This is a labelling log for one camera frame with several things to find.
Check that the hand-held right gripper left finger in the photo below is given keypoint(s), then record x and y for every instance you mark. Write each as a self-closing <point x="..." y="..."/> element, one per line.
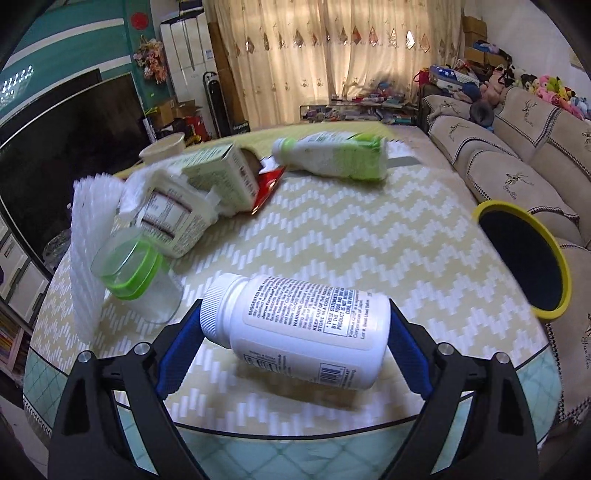
<point x="178" y="355"/>

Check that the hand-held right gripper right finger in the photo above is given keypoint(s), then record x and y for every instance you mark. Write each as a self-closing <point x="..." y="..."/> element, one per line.
<point x="408" y="350"/>

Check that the white pill bottle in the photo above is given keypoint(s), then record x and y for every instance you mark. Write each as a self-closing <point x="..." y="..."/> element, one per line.
<point x="300" y="332"/>

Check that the yellow rimmed trash bin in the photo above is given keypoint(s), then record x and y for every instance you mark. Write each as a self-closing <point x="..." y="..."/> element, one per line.
<point x="521" y="258"/>

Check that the green white carton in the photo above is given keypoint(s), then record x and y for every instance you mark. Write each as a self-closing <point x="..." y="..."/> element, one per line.
<point x="221" y="175"/>

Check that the clear jar with green lid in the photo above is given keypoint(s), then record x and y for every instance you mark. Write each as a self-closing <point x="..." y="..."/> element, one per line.
<point x="138" y="295"/>

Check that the white foam sheet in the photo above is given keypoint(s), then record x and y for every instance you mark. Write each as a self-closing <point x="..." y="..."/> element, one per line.
<point x="87" y="240"/>

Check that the yellow zigzag tablecloth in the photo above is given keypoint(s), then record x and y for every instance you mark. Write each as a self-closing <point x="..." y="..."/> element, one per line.
<point x="323" y="230"/>

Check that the red wrapper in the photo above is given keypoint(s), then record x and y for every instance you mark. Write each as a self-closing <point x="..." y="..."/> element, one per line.
<point x="268" y="184"/>

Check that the white green drink bottle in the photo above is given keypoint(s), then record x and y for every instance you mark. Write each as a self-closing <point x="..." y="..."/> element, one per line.
<point x="332" y="157"/>

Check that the beige paper cup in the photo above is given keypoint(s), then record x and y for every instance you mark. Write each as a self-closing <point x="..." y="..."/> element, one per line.
<point x="161" y="147"/>

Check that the beige sofa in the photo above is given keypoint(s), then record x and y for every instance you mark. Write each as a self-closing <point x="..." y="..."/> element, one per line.
<point x="508" y="138"/>

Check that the dark green box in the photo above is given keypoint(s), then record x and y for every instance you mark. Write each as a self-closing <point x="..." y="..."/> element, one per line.
<point x="240" y="128"/>

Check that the open cardboard boxes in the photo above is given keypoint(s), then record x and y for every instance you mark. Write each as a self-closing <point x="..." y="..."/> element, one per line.
<point x="178" y="113"/>

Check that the black television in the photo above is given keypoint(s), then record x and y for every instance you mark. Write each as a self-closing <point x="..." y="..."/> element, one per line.
<point x="69" y="138"/>

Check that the low glass table with clutter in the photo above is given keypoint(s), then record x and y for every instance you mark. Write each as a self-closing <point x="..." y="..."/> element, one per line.
<point x="355" y="110"/>

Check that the black round cushion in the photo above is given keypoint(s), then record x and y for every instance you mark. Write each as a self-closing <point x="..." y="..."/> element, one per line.
<point x="482" y="115"/>

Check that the black tower fan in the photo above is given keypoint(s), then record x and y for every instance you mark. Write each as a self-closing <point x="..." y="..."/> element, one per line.
<point x="217" y="106"/>

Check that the blue star print bag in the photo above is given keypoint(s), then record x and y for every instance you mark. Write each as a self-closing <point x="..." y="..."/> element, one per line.
<point x="452" y="77"/>

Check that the artificial flower bunch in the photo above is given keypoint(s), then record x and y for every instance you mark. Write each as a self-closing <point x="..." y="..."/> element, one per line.
<point x="150" y="60"/>

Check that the pile of plush toys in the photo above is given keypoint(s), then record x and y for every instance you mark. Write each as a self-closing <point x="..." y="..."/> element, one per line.
<point x="554" y="90"/>

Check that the cream patterned curtain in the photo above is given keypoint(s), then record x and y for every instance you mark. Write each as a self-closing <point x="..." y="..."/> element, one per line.
<point x="323" y="55"/>

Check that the stack of cardboard boxes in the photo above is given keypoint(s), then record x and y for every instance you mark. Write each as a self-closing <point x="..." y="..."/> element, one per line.
<point x="480" y="41"/>

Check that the red round wall decoration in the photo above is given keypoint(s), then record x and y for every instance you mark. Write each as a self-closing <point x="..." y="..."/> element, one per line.
<point x="138" y="21"/>

